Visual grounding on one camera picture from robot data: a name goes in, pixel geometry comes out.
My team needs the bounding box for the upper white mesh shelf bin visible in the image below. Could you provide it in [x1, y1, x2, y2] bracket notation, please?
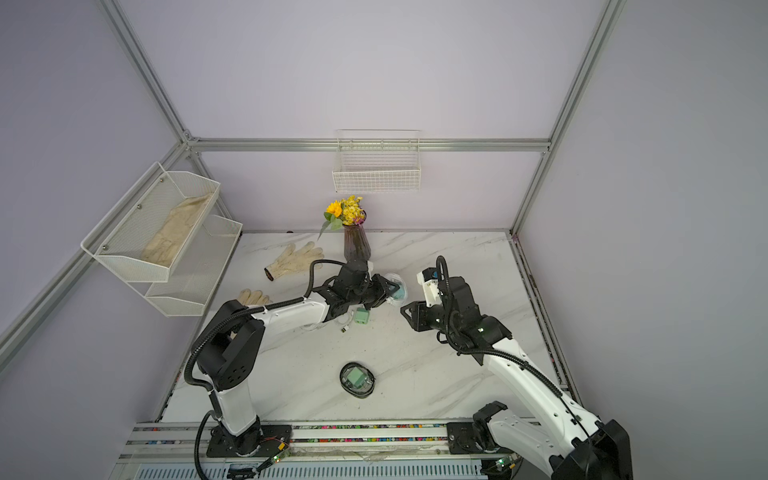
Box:
[80, 163, 220, 283]

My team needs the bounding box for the dark glass flower vase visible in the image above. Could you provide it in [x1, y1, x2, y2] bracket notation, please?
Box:
[343, 213, 372, 262]

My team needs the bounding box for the green charger plug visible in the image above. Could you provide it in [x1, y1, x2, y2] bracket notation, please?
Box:
[352, 306, 371, 325]
[347, 367, 368, 388]

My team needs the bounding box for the yellow flower bouquet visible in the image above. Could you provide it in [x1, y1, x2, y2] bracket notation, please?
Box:
[318, 195, 367, 237]

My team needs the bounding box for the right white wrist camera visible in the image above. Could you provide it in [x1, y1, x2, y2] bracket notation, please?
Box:
[417, 267, 442, 307]

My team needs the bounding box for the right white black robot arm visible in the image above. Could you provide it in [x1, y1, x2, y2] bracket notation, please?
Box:
[401, 256, 634, 479]

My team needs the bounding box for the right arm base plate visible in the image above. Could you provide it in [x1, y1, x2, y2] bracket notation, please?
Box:
[446, 421, 499, 455]

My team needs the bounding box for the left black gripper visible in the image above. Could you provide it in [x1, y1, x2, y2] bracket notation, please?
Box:
[349, 274, 400, 312]

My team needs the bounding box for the white wire wall basket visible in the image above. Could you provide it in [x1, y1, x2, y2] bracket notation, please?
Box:
[332, 129, 422, 194]

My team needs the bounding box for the white knit glove on table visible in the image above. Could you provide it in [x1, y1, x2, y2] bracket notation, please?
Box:
[264, 241, 324, 281]

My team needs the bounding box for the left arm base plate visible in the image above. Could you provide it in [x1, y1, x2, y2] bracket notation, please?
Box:
[206, 424, 293, 458]

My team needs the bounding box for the white mesh shelf bin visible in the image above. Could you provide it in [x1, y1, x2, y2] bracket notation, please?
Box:
[145, 214, 242, 317]
[80, 163, 220, 283]

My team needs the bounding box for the teal charger plug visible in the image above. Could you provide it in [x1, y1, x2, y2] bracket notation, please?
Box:
[388, 282, 405, 301]

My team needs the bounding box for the aluminium front rail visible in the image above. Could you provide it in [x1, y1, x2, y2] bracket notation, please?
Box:
[110, 420, 539, 479]

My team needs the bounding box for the lower white mesh shelf bin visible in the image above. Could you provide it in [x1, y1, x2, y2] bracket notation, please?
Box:
[145, 214, 242, 317]

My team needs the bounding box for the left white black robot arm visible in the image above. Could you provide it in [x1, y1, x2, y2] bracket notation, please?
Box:
[183, 259, 406, 457]

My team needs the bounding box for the beige leather glove on table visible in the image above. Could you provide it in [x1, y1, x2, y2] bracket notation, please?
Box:
[237, 289, 270, 306]

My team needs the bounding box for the beige glove in bin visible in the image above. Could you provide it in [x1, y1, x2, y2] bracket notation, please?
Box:
[140, 194, 211, 267]

